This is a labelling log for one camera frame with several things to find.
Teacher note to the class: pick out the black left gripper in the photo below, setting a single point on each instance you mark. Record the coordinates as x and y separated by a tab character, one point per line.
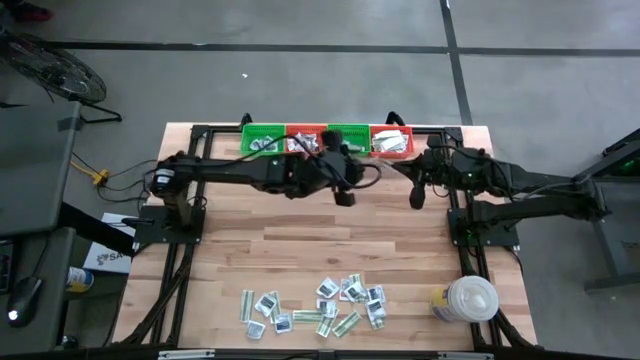
345	167

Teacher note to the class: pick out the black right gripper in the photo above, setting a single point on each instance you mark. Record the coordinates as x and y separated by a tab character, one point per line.
432	165

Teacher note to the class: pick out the white red-print packet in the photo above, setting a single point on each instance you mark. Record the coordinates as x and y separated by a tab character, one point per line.
344	289
356	148

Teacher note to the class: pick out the green striped bandage wrapper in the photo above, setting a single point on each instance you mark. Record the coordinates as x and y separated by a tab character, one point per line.
392	146
276	306
246	306
377	323
347	324
307	315
387	136
325	326
356	278

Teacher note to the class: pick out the white wipe packet dark label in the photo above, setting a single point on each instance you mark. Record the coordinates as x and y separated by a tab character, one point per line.
376	293
256	145
295	145
255	330
327	306
283	323
266	304
328	287
356	291
311	142
271	145
376	310

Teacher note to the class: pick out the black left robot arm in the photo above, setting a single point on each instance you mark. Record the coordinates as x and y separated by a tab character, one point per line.
235	172

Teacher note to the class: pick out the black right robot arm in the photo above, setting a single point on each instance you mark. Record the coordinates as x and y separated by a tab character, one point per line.
530	180

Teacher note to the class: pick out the orange plastic basket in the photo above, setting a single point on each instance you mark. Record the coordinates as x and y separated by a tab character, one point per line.
300	129
411	145

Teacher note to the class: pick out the green plastic basket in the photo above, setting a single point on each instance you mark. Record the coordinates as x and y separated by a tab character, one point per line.
360	132
250	131

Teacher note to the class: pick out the white wipes canister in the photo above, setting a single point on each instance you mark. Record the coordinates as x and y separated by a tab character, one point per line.
467	298

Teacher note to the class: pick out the yellow power plug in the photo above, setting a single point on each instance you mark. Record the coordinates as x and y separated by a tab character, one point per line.
101	176

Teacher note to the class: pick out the white printed paper sheet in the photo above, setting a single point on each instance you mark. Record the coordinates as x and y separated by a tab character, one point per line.
107	252

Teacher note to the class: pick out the black metal beam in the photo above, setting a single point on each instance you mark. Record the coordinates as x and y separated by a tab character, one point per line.
95	227

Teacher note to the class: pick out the blue yellow can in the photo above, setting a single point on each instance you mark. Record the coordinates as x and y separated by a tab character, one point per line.
80	280

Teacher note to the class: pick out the black floor fan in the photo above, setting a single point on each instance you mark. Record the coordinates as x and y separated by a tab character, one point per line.
50	70

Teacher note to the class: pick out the grey desk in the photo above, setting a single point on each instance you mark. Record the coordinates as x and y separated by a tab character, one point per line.
30	165

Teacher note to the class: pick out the black computer mouse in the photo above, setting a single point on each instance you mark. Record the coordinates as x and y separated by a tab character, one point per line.
25	297

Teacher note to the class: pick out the person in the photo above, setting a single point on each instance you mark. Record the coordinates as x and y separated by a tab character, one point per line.
30	12

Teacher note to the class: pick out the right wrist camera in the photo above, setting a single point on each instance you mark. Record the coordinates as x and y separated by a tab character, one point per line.
417	196

